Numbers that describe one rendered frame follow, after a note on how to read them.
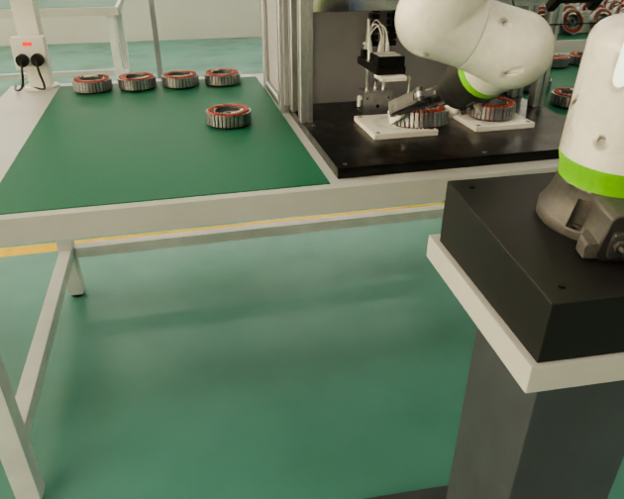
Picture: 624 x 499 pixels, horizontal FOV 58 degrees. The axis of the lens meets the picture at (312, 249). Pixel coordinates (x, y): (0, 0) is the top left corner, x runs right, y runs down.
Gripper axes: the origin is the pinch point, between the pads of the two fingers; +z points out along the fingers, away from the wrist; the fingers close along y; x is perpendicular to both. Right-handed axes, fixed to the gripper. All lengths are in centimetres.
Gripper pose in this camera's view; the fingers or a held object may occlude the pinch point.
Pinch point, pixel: (420, 114)
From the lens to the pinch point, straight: 121.4
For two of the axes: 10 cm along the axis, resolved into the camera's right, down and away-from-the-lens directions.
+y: 9.7, -1.1, 2.1
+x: -1.2, -9.9, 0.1
